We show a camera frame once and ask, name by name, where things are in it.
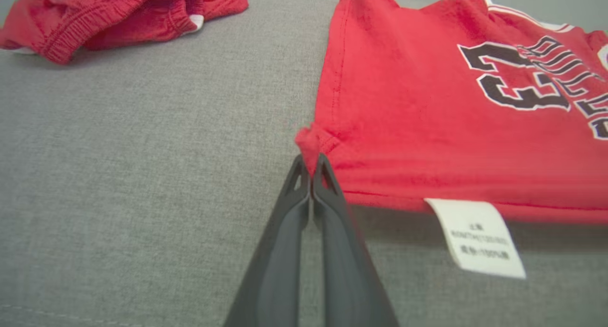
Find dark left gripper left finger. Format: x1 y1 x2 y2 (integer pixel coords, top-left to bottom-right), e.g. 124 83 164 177
223 154 312 327

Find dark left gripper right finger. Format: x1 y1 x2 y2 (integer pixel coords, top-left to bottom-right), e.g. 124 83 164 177
312 152 400 327

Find red basketball jersey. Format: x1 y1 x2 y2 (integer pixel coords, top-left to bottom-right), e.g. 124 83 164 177
294 0 608 280

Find red shorts with white bands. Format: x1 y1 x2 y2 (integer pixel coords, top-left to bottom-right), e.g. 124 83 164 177
0 0 249 66

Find grey fabric sofa cushion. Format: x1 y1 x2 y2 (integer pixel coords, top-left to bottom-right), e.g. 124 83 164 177
0 0 608 327

